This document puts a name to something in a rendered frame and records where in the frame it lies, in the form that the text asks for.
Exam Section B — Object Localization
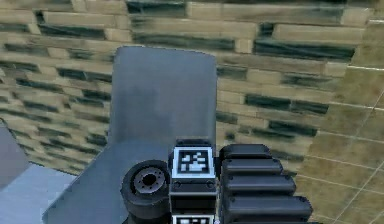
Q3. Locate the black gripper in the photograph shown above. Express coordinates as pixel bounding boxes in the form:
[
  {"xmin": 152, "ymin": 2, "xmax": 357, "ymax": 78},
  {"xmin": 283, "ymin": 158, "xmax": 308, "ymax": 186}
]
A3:
[{"xmin": 120, "ymin": 159, "xmax": 172, "ymax": 224}]

